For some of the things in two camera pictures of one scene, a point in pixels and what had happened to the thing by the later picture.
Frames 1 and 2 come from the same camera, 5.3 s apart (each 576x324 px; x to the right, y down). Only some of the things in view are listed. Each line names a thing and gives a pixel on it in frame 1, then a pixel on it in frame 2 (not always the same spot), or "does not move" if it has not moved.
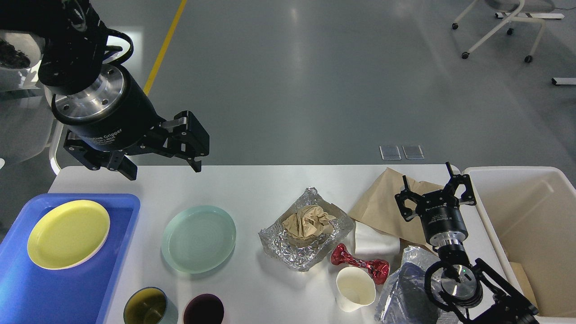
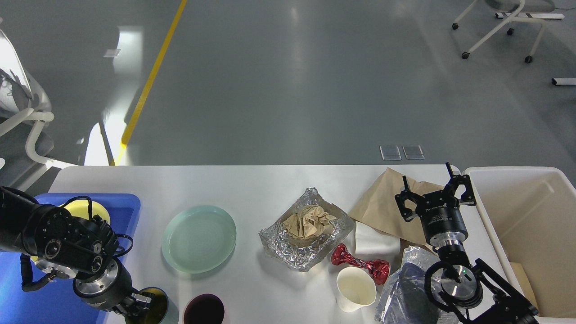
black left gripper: x=119 y=114 → x=109 y=290
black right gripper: x=440 y=215 does not move
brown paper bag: x=378 y=208 does not move
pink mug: x=204 y=308 does not move
